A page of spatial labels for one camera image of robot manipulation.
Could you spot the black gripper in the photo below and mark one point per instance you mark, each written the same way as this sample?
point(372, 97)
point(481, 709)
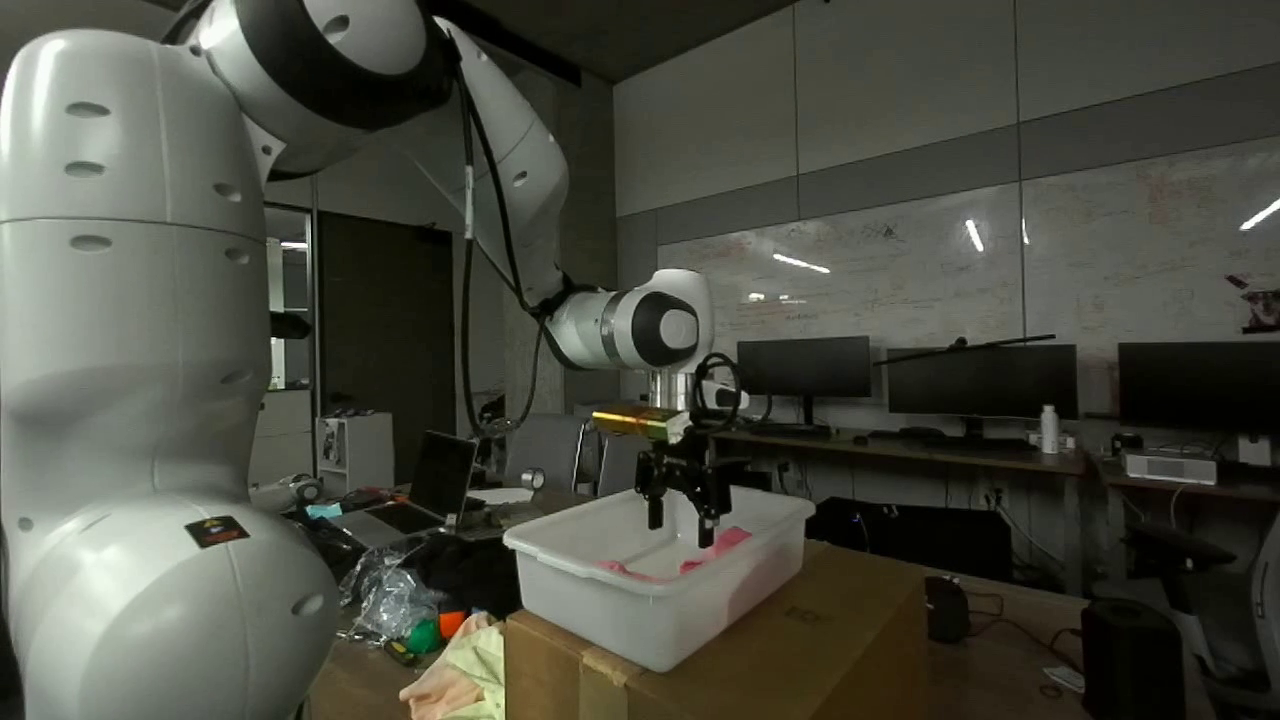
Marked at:
point(687, 471)

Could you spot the red cloth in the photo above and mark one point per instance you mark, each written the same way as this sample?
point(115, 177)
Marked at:
point(732, 543)

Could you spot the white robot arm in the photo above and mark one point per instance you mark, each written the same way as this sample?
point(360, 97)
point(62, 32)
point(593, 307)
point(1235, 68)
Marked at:
point(132, 401)

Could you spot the brown cardboard box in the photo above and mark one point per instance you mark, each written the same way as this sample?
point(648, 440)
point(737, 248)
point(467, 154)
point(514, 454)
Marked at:
point(802, 652)

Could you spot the grey office chair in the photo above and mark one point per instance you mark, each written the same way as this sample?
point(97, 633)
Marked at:
point(1266, 603)
point(615, 460)

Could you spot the white plastic bin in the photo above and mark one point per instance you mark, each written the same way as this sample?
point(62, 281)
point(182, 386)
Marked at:
point(640, 615)

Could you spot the black computer monitor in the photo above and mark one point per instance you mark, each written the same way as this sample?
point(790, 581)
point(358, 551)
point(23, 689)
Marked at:
point(981, 380)
point(806, 366)
point(1203, 386)

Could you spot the black cloth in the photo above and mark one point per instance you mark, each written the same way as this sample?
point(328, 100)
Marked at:
point(467, 572)

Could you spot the long wooden desk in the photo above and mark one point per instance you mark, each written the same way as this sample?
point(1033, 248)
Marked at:
point(932, 459)

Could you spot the small black object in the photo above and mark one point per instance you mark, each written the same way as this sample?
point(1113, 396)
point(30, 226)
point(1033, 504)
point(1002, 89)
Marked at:
point(947, 609)

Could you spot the small green toy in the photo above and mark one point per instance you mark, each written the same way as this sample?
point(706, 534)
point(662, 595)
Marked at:
point(421, 639)

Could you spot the white cabinet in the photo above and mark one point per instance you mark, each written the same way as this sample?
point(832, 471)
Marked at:
point(358, 454)

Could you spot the white plastic bottle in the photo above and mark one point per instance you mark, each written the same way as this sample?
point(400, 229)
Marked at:
point(1048, 434)

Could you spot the white paper scrap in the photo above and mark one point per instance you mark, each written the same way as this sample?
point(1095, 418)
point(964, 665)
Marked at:
point(1060, 681)

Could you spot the black cylinder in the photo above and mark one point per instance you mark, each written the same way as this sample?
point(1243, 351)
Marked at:
point(1132, 665)

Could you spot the white desktop device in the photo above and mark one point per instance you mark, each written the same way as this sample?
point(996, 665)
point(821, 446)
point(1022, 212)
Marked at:
point(1169, 471)

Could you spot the yellow wrist camera bar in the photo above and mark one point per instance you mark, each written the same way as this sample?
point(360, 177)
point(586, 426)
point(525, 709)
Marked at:
point(634, 426)

